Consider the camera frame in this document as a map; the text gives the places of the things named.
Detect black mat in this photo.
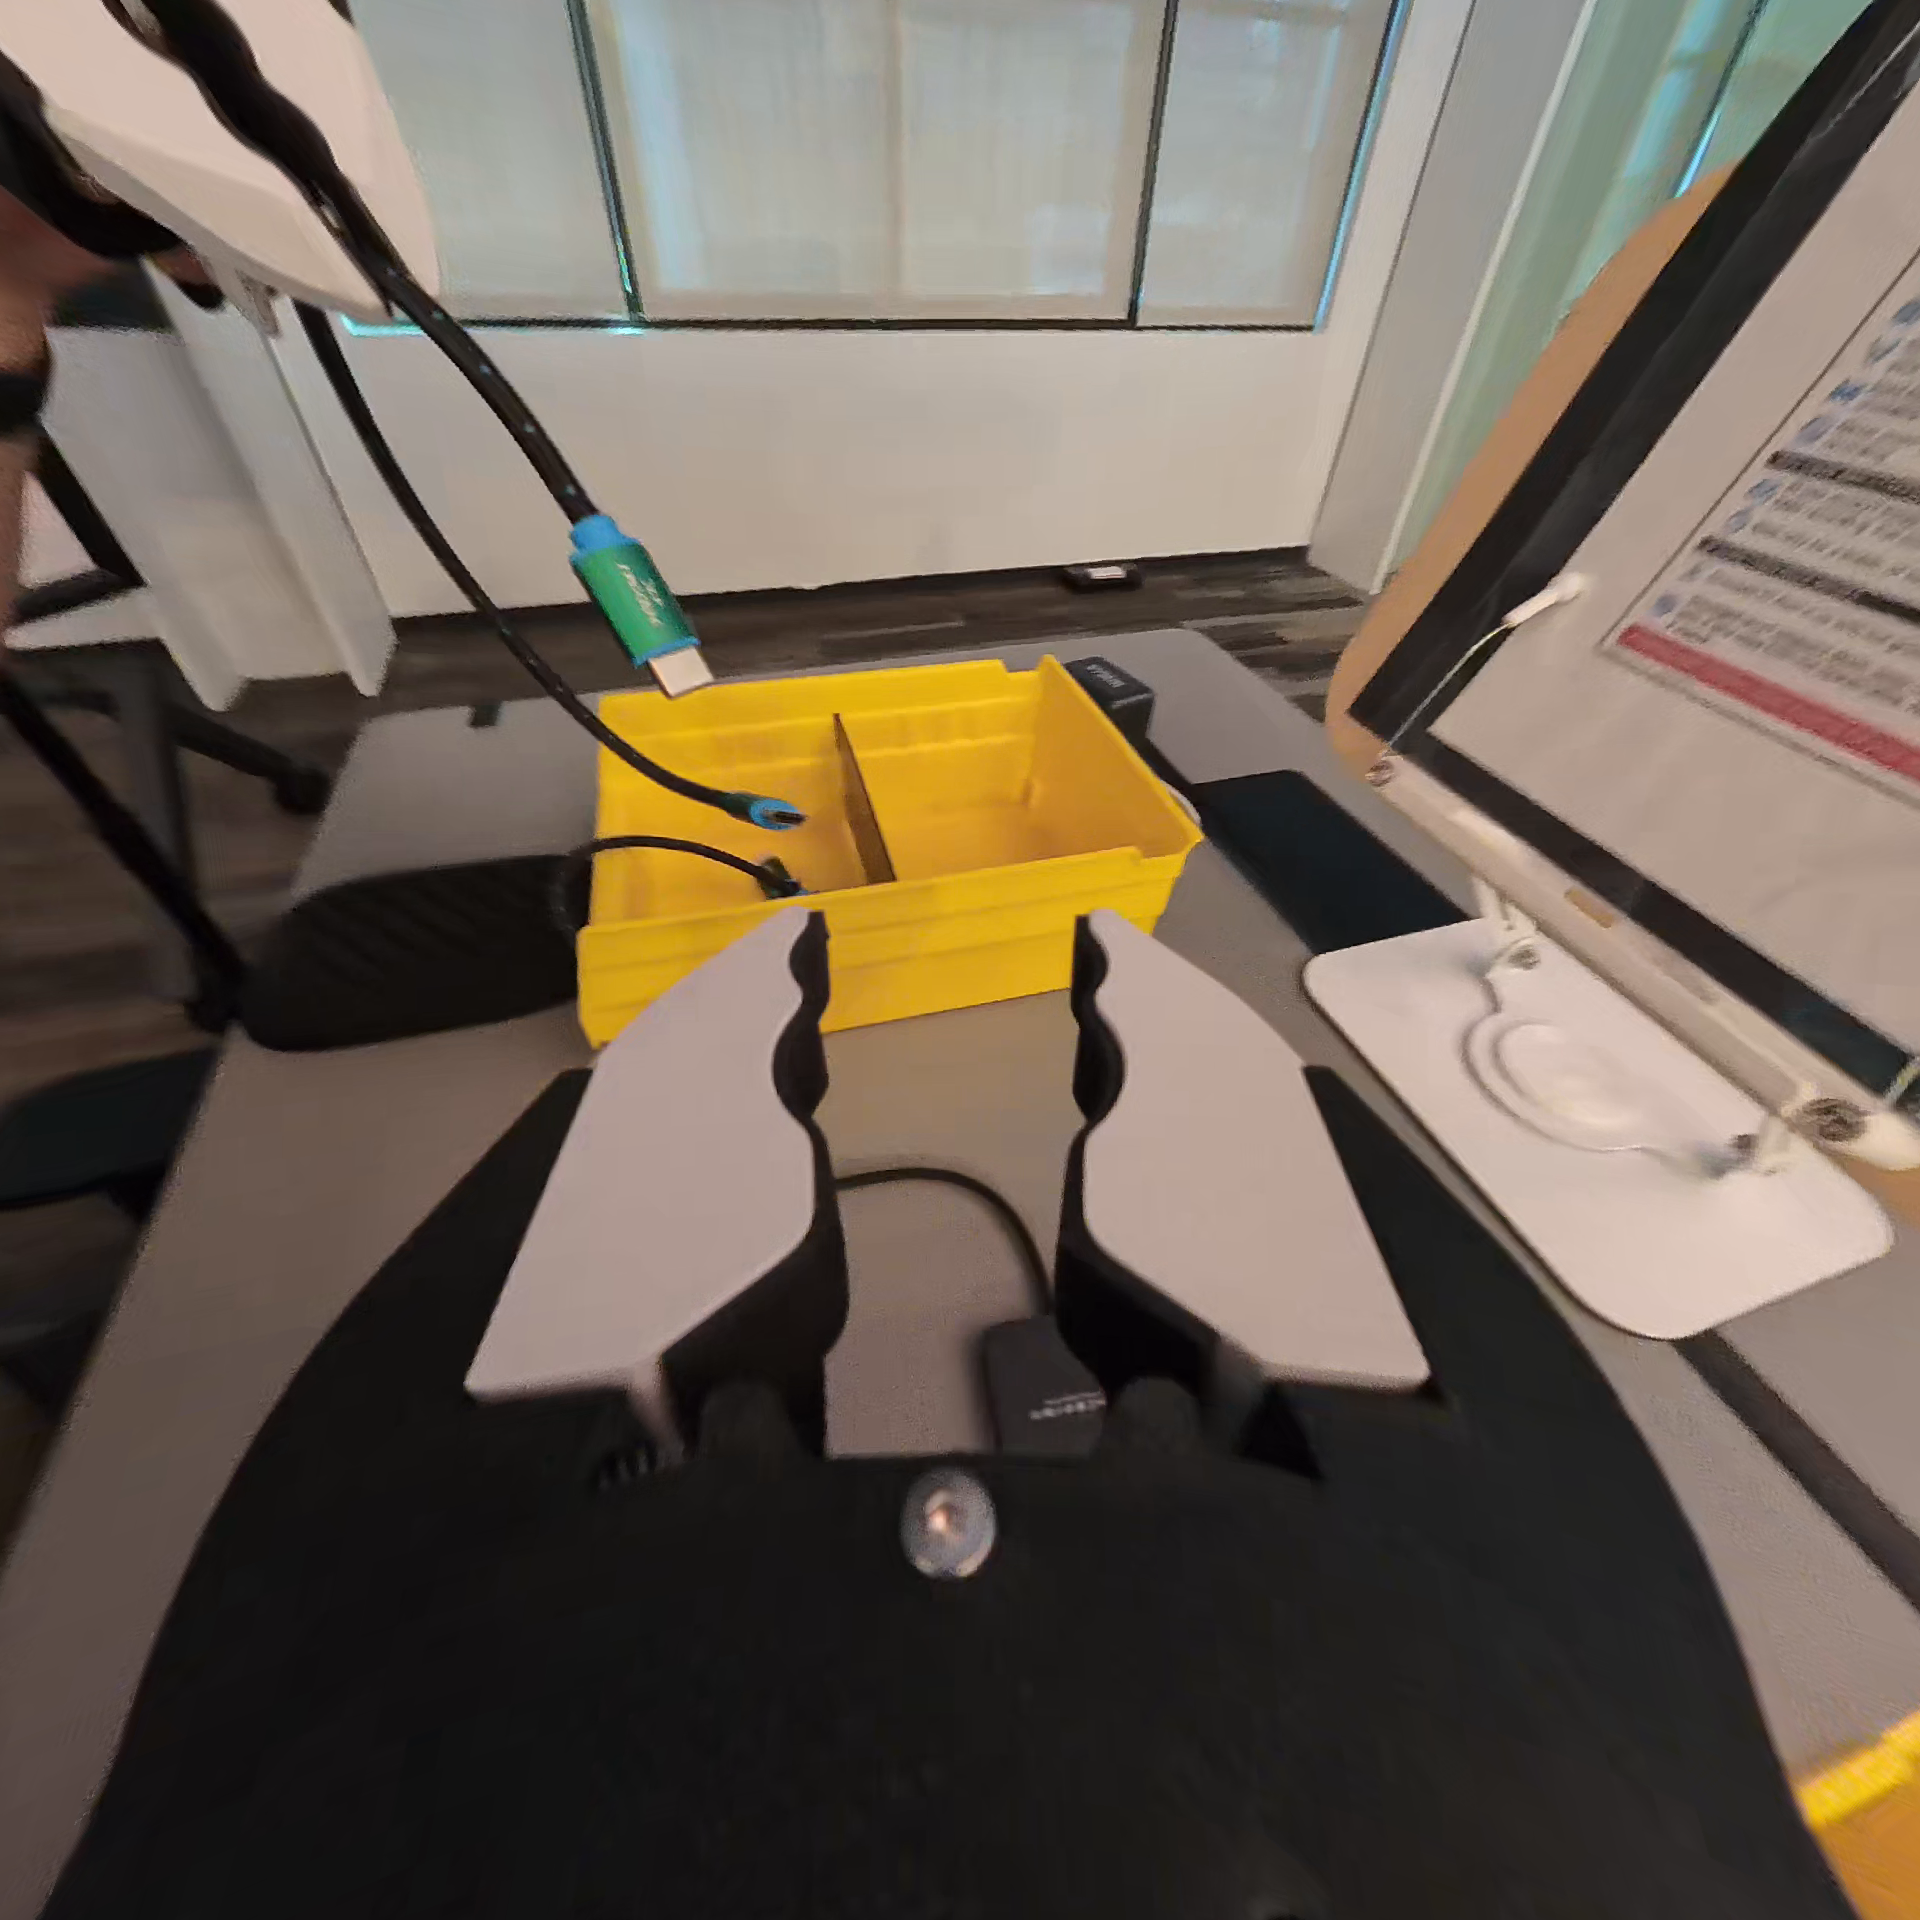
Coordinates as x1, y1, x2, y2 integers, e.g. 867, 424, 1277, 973
1185, 772, 1473, 958

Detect glass window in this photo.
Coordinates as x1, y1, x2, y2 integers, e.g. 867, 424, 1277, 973
345, 0, 1404, 332

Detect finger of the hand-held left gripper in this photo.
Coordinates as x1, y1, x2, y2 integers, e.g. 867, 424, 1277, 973
0, 0, 440, 325

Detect black office chair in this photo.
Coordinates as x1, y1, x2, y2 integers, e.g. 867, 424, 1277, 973
0, 571, 335, 819

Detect wooden framed instruction board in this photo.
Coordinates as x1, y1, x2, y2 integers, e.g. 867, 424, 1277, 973
1325, 0, 1920, 1142

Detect white thin cable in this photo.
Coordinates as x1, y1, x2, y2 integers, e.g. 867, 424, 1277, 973
1371, 575, 1762, 1188

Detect black textured pouch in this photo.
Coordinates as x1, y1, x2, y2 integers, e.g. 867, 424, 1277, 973
246, 854, 596, 1052

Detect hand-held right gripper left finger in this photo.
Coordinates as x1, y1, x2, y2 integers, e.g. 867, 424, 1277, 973
460, 904, 855, 1412

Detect black adapter hub with cable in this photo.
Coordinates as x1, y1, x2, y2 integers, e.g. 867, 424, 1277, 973
568, 833, 1114, 1459

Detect yellow plastic bin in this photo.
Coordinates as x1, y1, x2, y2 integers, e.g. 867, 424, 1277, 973
576, 658, 1205, 1049

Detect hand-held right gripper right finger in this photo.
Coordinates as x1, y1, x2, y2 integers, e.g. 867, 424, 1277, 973
1053, 904, 1430, 1399

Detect braided hdmi cable green plugs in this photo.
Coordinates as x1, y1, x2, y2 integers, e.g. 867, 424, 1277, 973
104, 0, 813, 833

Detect black power adapter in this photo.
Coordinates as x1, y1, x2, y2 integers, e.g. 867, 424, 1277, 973
1061, 658, 1156, 744

